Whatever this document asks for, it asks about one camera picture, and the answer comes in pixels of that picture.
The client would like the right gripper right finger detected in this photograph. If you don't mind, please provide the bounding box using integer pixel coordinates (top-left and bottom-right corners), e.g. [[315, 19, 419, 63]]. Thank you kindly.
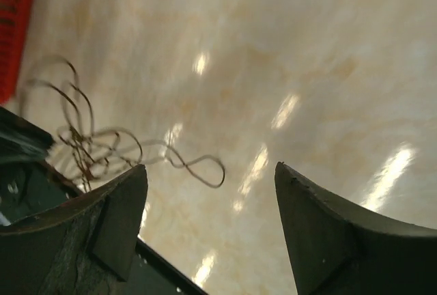
[[274, 163, 436, 294]]

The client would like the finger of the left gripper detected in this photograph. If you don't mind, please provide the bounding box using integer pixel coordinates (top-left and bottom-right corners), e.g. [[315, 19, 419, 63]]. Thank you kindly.
[[0, 107, 55, 165]]

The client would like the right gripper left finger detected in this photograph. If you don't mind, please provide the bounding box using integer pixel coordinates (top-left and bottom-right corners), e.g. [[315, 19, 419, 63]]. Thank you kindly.
[[0, 164, 149, 295]]

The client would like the red and black cable tangle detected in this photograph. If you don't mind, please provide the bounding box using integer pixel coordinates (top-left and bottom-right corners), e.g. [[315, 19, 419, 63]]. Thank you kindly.
[[18, 55, 226, 193]]

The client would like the red plastic basket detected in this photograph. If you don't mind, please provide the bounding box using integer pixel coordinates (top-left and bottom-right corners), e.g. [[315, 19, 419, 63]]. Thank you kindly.
[[0, 0, 33, 104]]

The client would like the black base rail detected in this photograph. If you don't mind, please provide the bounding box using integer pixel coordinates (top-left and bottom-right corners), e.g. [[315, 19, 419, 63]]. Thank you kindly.
[[0, 158, 209, 295]]

